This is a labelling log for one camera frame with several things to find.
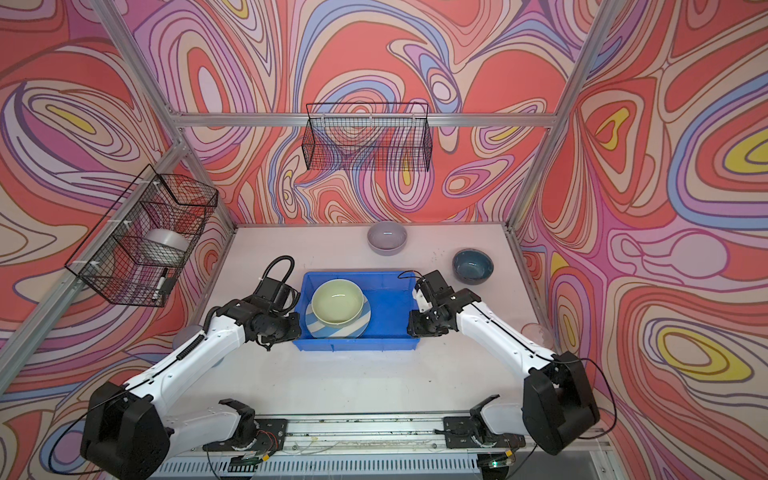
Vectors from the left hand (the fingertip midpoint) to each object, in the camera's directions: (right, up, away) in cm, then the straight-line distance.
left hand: (303, 329), depth 83 cm
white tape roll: (-30, +23, -12) cm, 40 cm away
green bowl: (+8, +6, +8) cm, 13 cm away
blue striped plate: (+5, -1, +3) cm, 6 cm away
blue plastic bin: (+25, +8, +16) cm, 31 cm away
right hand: (+32, -1, -1) cm, 32 cm away
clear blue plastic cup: (-39, -4, +9) cm, 41 cm away
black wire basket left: (-35, +23, -14) cm, 44 cm away
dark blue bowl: (+54, +17, +22) cm, 61 cm away
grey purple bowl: (+24, +27, +29) cm, 46 cm away
